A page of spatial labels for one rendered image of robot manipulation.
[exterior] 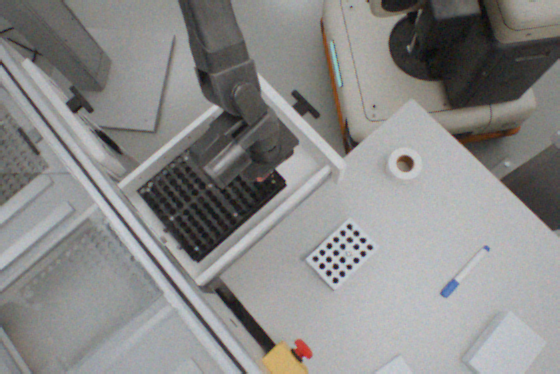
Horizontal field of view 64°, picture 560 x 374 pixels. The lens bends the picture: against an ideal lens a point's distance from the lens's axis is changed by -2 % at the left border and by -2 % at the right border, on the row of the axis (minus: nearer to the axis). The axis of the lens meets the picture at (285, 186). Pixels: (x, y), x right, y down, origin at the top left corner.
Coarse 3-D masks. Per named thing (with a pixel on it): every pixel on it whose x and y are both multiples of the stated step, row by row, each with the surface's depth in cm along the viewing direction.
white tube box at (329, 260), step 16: (352, 224) 92; (336, 240) 94; (352, 240) 92; (368, 240) 91; (320, 256) 90; (336, 256) 90; (352, 256) 90; (368, 256) 90; (320, 272) 90; (336, 272) 89; (352, 272) 89; (336, 288) 89
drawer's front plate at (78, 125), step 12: (36, 72) 90; (48, 84) 89; (48, 96) 88; (60, 96) 91; (60, 108) 87; (72, 120) 86; (84, 132) 86; (96, 144) 85; (96, 156) 84; (108, 156) 87; (108, 168) 88; (120, 168) 92
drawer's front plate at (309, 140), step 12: (264, 84) 86; (264, 96) 88; (276, 96) 85; (276, 108) 87; (288, 108) 85; (288, 120) 86; (300, 120) 84; (300, 132) 85; (312, 132) 83; (300, 144) 92; (312, 144) 84; (324, 144) 82; (312, 156) 91; (324, 156) 83; (336, 156) 82; (336, 168) 83; (336, 180) 89
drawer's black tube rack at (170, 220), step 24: (192, 144) 87; (168, 168) 86; (192, 168) 86; (144, 192) 85; (168, 192) 85; (192, 192) 85; (216, 192) 84; (240, 192) 84; (264, 192) 87; (168, 216) 83; (192, 216) 87; (216, 216) 86; (240, 216) 83; (192, 240) 82; (216, 240) 82
